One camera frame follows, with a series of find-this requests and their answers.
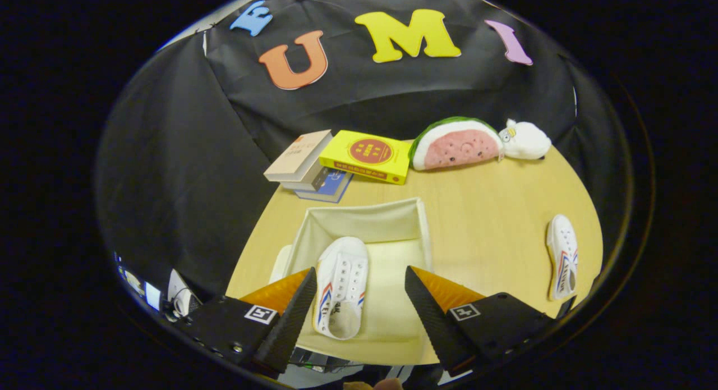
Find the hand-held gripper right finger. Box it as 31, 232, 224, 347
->
404, 265, 561, 378

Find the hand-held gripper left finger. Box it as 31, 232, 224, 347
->
177, 267, 318, 377

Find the white striped canvas shoe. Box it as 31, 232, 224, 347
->
546, 214, 579, 301
312, 236, 369, 341

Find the cream fabric storage box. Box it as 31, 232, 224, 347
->
269, 198, 434, 346

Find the grey book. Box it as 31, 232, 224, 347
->
280, 164, 338, 192

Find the blue book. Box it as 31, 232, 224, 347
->
294, 169, 355, 204

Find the computer monitor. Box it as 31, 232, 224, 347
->
115, 253, 163, 312

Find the beige book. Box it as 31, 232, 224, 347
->
264, 130, 333, 182

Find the watermelon slice plush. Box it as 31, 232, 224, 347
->
408, 116, 504, 172

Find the yellow book with red circle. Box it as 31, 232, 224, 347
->
319, 130, 414, 186

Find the white plush toy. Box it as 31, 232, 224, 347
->
498, 118, 552, 160

